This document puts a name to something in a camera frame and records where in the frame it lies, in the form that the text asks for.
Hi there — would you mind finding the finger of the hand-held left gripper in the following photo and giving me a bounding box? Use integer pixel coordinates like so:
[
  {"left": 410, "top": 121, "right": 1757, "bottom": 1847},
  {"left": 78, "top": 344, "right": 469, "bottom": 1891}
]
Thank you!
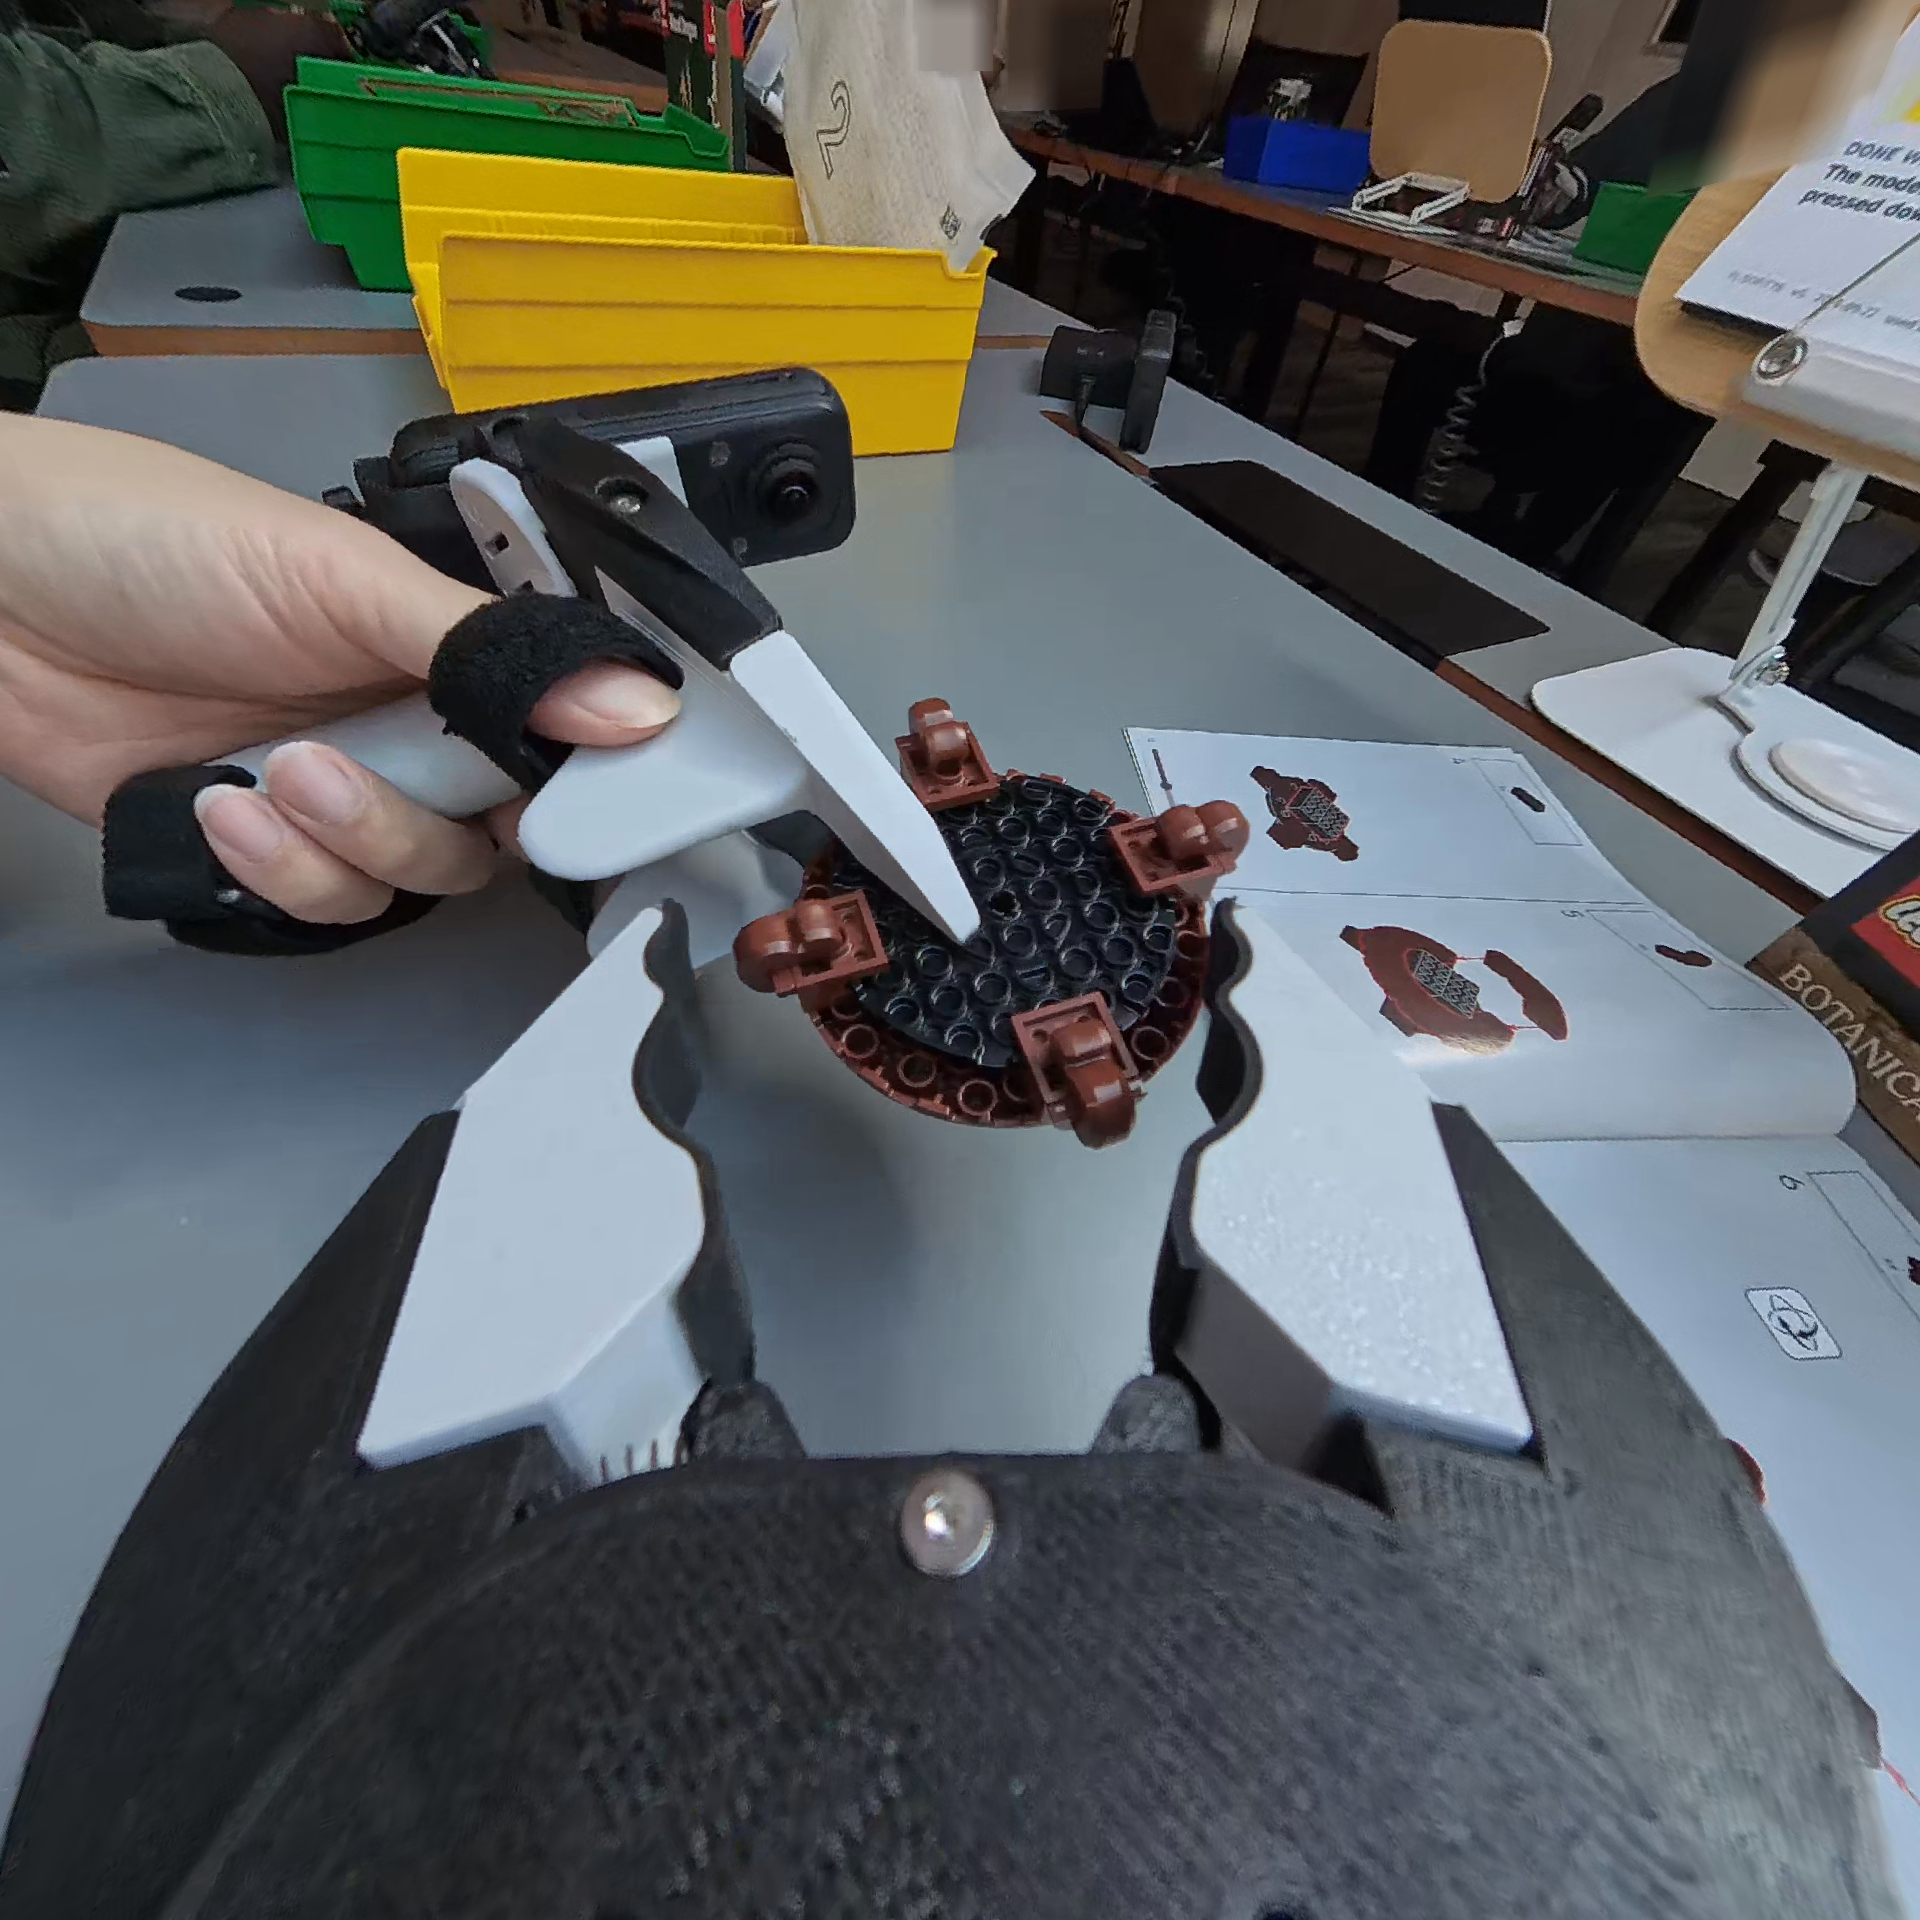
[{"left": 728, "top": 628, "right": 986, "bottom": 952}]

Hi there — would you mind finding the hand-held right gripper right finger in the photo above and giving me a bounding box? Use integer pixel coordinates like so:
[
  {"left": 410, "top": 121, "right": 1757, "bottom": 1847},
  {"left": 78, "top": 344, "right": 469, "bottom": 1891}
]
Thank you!
[{"left": 1152, "top": 896, "right": 1533, "bottom": 1470}]

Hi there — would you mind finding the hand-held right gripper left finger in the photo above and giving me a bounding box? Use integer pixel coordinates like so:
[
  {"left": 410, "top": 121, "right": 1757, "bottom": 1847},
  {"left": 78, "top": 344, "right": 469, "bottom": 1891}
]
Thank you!
[{"left": 356, "top": 902, "right": 755, "bottom": 1489}]

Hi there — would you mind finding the round brown black brick base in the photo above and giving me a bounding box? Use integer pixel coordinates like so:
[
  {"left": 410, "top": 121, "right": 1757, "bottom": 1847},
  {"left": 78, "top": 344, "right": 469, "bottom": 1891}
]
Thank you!
[{"left": 732, "top": 696, "right": 1254, "bottom": 1149}]

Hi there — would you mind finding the building instruction booklet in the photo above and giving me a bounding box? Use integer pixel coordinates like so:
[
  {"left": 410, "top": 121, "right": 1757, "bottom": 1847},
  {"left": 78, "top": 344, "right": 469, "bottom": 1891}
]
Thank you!
[{"left": 1122, "top": 725, "right": 1920, "bottom": 1817}]

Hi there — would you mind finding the person's left hand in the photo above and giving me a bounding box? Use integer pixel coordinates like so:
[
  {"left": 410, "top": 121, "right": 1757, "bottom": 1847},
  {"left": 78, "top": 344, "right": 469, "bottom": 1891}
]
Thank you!
[{"left": 0, "top": 413, "right": 690, "bottom": 926}]

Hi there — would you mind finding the dark green toy box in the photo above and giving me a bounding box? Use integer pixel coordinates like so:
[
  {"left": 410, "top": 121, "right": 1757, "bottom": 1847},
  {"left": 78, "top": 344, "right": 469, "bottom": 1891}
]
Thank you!
[{"left": 657, "top": 0, "right": 750, "bottom": 171}]

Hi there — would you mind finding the green plastic bin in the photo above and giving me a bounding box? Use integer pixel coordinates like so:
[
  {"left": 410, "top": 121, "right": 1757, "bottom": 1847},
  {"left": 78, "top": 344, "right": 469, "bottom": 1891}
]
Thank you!
[
  {"left": 300, "top": 57, "right": 662, "bottom": 114},
  {"left": 284, "top": 89, "right": 738, "bottom": 289}
]

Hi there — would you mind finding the white numbered paper bag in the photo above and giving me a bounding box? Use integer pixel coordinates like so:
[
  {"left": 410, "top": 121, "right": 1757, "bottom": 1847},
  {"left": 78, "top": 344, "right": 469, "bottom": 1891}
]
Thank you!
[{"left": 788, "top": 0, "right": 1035, "bottom": 274}]

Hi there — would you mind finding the black electronic device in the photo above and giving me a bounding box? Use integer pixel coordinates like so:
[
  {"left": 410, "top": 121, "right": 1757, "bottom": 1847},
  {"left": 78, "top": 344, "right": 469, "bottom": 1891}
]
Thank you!
[{"left": 1042, "top": 308, "right": 1178, "bottom": 457}]

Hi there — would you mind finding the black flat panel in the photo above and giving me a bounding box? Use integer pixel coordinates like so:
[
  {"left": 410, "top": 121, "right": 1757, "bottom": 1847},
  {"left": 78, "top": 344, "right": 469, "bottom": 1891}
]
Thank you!
[{"left": 1147, "top": 457, "right": 1552, "bottom": 663}]

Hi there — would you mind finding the black plant toy box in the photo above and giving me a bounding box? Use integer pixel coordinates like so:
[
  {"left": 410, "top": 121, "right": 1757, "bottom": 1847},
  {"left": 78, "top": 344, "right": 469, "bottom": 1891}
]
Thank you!
[{"left": 1747, "top": 864, "right": 1920, "bottom": 1166}]

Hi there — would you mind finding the white board stand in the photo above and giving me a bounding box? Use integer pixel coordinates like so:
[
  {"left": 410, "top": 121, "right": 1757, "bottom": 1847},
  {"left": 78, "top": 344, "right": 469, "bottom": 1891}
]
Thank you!
[{"left": 1529, "top": 322, "right": 1920, "bottom": 904}]

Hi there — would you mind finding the long wooden table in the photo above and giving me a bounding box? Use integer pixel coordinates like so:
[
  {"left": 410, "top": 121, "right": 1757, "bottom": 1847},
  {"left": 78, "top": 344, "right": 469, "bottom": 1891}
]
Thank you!
[{"left": 1003, "top": 121, "right": 1651, "bottom": 322}]

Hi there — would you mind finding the blue plastic bin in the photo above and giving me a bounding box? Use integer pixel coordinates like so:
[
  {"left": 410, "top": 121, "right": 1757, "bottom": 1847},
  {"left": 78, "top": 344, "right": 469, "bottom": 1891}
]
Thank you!
[{"left": 1221, "top": 114, "right": 1373, "bottom": 194}]

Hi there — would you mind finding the small wooden board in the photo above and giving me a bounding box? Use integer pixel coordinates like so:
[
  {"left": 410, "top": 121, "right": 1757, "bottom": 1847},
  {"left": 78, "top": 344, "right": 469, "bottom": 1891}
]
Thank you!
[{"left": 1369, "top": 19, "right": 1556, "bottom": 203}]

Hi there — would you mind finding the wooden instruction board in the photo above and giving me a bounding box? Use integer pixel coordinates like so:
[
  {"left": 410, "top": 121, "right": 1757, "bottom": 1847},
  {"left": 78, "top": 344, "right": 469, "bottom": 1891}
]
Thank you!
[{"left": 1633, "top": 171, "right": 1920, "bottom": 453}]

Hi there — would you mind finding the small green bin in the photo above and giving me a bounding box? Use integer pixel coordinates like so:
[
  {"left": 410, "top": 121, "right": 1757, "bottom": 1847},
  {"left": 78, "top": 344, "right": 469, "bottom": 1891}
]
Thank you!
[{"left": 1574, "top": 177, "right": 1699, "bottom": 278}]

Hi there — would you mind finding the coiled black cable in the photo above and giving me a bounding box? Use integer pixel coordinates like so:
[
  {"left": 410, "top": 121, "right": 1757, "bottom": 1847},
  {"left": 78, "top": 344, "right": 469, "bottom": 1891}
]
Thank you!
[{"left": 1418, "top": 322, "right": 1507, "bottom": 517}]

